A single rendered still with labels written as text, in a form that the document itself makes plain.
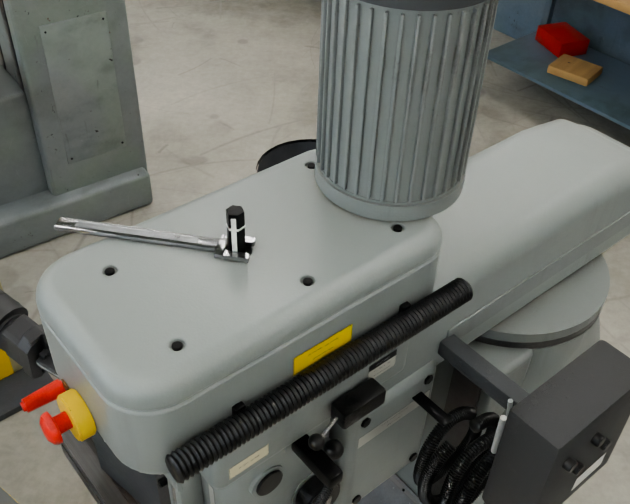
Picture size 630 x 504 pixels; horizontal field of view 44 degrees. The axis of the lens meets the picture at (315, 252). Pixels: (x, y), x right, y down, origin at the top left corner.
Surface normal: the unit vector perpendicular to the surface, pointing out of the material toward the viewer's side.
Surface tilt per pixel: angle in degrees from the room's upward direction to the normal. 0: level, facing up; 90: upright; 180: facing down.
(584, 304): 0
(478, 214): 0
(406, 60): 90
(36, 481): 0
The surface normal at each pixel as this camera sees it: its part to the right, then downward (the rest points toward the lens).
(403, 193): 0.05, 0.66
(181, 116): 0.04, -0.76
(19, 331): 0.18, -0.57
